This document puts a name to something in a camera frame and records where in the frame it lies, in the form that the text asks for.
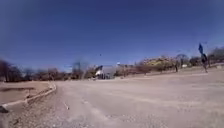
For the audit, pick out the white building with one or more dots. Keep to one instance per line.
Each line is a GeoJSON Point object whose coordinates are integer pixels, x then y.
{"type": "Point", "coordinates": [103, 72]}

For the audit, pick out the grey gravel road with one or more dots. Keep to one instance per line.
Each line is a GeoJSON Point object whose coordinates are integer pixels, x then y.
{"type": "Point", "coordinates": [133, 103]}

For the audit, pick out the row of bare trees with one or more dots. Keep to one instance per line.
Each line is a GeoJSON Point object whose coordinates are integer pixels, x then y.
{"type": "Point", "coordinates": [50, 74]}

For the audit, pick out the person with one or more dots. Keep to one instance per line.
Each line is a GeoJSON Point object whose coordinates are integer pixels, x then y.
{"type": "Point", "coordinates": [176, 67]}
{"type": "Point", "coordinates": [204, 61]}

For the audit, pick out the pale stone kerb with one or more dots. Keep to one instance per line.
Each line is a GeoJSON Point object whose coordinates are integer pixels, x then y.
{"type": "Point", "coordinates": [36, 96]}

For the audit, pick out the blue flag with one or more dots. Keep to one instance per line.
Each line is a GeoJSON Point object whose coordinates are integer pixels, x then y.
{"type": "Point", "coordinates": [200, 48]}

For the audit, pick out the brown dirt ground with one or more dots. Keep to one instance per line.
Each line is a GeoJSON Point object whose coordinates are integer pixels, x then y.
{"type": "Point", "coordinates": [20, 91]}

